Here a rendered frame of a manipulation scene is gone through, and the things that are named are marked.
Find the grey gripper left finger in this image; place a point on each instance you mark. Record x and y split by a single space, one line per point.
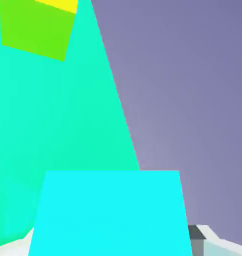
15 247

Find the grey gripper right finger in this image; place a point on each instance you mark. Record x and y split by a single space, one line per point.
209 244

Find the small cyan cube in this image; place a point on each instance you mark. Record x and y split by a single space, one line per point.
111 214

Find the small yellow cube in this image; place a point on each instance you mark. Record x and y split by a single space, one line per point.
37 30

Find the large green box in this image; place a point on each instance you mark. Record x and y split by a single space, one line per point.
59 120

